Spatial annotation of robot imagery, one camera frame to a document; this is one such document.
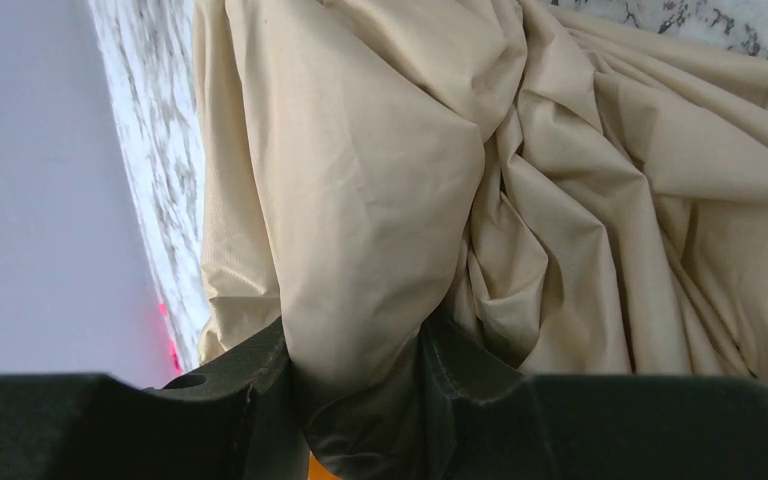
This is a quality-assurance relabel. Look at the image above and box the beige folding umbrella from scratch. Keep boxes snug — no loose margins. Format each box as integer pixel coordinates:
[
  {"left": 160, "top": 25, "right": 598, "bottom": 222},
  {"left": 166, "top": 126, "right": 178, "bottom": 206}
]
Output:
[{"left": 193, "top": 1, "right": 768, "bottom": 479}]

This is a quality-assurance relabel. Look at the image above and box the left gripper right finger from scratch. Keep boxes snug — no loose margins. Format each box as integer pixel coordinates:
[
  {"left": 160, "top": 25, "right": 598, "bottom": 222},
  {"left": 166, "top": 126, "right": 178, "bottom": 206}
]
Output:
[{"left": 420, "top": 312, "right": 768, "bottom": 479}]

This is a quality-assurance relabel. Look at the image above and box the pink tape strip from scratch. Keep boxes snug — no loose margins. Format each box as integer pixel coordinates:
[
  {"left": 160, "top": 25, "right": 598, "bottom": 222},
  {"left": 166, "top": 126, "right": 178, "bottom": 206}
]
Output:
[{"left": 158, "top": 302, "right": 183, "bottom": 375}]

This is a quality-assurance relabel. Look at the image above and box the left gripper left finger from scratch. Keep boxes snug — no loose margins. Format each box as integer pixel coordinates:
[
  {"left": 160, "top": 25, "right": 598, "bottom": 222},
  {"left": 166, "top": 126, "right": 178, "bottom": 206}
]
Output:
[{"left": 0, "top": 322, "right": 308, "bottom": 479}]

